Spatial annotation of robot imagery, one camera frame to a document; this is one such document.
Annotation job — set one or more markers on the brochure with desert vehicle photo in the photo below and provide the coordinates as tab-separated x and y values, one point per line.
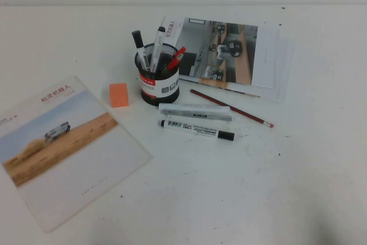
71	153

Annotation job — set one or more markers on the brochure with office robot photo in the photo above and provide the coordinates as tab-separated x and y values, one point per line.
218	52

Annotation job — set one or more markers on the thin wooden pencil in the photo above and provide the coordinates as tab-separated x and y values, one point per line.
249	94

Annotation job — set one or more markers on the black mesh pen holder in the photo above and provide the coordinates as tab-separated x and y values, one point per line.
160	90

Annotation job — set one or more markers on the silver grey pen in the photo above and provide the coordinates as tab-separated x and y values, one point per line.
198	113

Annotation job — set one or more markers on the white whiteboard marker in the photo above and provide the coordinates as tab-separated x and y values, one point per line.
195	128

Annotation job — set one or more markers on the black capped marker, barcode label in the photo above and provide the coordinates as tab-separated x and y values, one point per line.
139	42

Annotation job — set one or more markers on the orange rectangular block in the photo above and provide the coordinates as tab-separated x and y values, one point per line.
119	95

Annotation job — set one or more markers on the white paper sheets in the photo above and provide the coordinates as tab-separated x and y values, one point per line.
272	64

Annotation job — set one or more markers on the white marker with black cap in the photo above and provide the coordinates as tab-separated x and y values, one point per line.
158	44

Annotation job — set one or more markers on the red pencil with eraser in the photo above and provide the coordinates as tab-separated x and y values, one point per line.
229	107

